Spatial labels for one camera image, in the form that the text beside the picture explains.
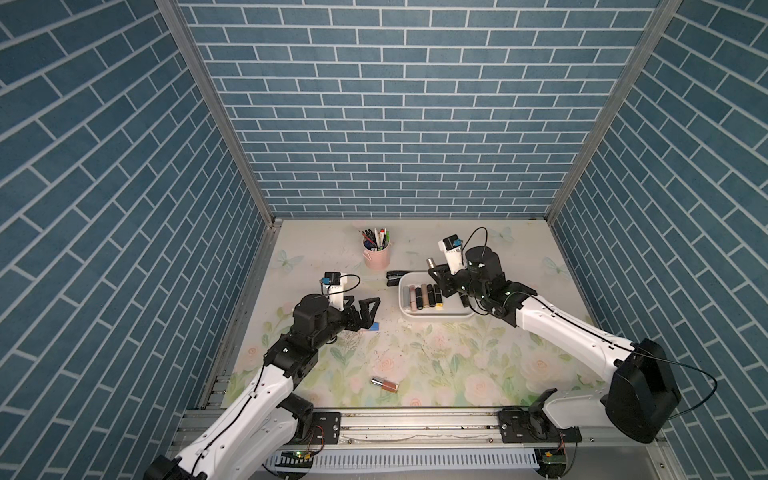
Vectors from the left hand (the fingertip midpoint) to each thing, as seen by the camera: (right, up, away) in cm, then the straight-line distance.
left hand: (374, 301), depth 76 cm
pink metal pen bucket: (-1, +9, +26) cm, 27 cm away
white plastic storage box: (+23, -5, +20) cm, 31 cm away
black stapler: (+4, +3, +26) cm, 26 cm away
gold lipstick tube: (+15, +10, +4) cm, 18 cm away
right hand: (+16, +8, +5) cm, 19 cm away
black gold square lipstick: (+19, -2, +20) cm, 27 cm away
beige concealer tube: (+15, -2, +20) cm, 25 cm away
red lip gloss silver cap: (+3, -23, +3) cm, 23 cm away
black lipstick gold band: (+17, -2, +20) cm, 27 cm away
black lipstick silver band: (+13, -3, +20) cm, 24 cm away
